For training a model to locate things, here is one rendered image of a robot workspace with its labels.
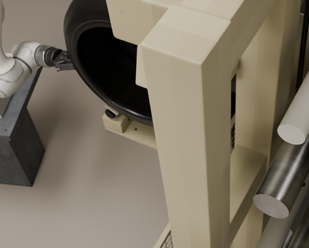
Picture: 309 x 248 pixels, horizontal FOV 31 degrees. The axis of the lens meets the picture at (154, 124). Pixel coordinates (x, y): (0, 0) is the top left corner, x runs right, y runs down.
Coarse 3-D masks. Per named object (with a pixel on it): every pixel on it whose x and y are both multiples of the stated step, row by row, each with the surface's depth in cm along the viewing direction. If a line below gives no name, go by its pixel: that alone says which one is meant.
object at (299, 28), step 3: (300, 15) 195; (303, 15) 195; (300, 18) 196; (303, 18) 196; (300, 21) 197; (300, 24) 198; (300, 27) 199; (300, 30) 200; (297, 33) 202; (300, 33) 202; (297, 36) 203; (297, 39) 204
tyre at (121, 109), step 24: (72, 0) 184; (96, 0) 171; (72, 24) 182; (96, 24) 174; (72, 48) 192; (96, 48) 212; (120, 48) 220; (96, 72) 212; (120, 72) 218; (120, 96) 215; (144, 96) 217; (144, 120) 202
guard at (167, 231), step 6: (234, 114) 196; (234, 120) 195; (234, 144) 207; (168, 228) 171; (162, 234) 170; (168, 234) 171; (162, 240) 169; (168, 240) 176; (156, 246) 168; (162, 246) 169; (168, 246) 178
